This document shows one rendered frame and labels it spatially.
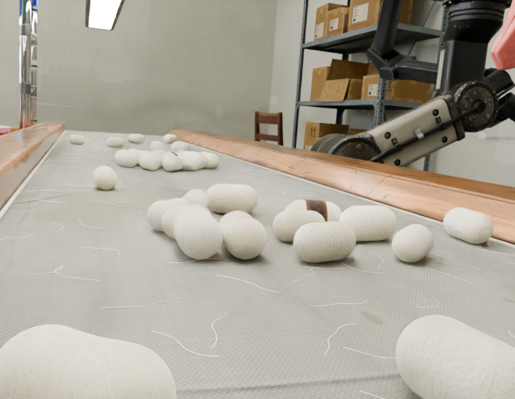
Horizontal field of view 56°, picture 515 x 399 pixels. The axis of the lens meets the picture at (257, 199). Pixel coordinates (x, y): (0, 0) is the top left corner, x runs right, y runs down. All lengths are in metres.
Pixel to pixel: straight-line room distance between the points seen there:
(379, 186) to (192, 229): 0.29
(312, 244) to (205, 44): 5.15
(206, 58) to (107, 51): 0.98
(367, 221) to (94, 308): 0.17
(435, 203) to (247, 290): 0.25
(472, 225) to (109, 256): 0.21
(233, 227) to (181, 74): 5.04
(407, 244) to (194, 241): 0.10
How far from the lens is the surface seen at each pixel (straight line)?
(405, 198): 0.44
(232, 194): 0.33
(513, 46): 0.37
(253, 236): 0.22
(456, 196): 0.41
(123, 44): 5.18
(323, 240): 0.23
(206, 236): 0.22
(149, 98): 5.18
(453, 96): 1.12
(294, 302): 0.19
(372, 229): 0.29
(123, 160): 0.61
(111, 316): 0.17
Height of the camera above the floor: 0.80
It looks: 9 degrees down
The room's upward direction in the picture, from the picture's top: 4 degrees clockwise
